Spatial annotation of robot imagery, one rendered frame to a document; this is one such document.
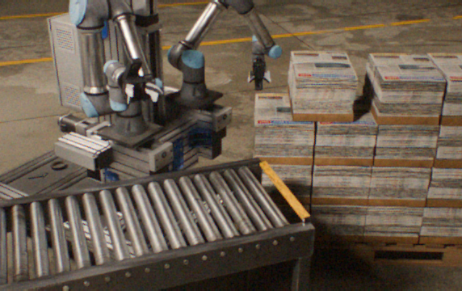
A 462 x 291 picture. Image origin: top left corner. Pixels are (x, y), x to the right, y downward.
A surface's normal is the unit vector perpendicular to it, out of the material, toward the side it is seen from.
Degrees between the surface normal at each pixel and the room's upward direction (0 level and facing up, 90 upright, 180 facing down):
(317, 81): 90
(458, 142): 89
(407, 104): 90
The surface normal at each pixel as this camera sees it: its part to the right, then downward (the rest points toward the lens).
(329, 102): -0.02, 0.47
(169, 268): 0.33, 0.44
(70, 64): -0.55, 0.39
